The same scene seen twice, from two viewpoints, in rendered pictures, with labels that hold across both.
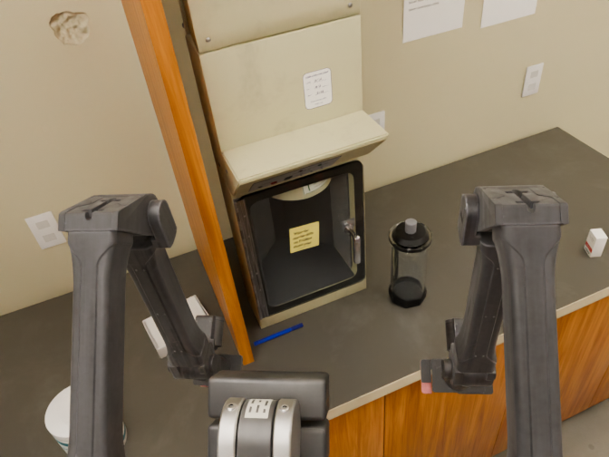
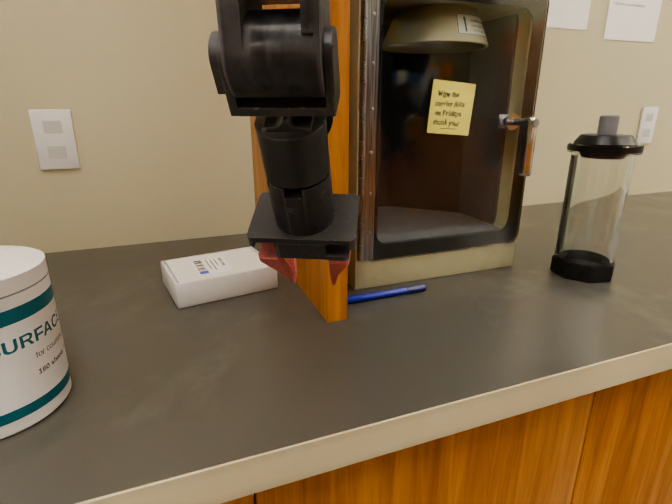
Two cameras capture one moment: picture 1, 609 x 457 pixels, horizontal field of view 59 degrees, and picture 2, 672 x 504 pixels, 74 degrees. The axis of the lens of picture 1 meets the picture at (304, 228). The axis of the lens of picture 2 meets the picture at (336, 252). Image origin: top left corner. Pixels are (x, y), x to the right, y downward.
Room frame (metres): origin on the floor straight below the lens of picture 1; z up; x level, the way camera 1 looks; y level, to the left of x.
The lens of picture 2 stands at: (0.26, 0.21, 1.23)
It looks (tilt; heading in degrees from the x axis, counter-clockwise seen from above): 19 degrees down; 357
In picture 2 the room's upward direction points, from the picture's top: straight up
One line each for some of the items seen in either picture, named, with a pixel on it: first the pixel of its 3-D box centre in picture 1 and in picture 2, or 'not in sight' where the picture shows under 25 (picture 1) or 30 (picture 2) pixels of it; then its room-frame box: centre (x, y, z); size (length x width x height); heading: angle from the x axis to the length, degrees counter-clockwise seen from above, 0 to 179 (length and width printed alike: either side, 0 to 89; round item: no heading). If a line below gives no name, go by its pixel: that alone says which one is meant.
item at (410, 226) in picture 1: (410, 231); (606, 136); (0.98, -0.26, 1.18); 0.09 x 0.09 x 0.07
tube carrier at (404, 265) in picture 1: (409, 264); (592, 207); (0.98, -0.26, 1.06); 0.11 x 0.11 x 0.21
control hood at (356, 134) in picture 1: (306, 162); not in sight; (0.92, -0.02, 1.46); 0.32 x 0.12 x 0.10; 108
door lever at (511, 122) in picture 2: (353, 244); (520, 144); (0.97, -0.12, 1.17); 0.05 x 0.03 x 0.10; 18
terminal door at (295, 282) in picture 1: (308, 244); (453, 129); (0.97, -0.01, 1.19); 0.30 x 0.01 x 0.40; 108
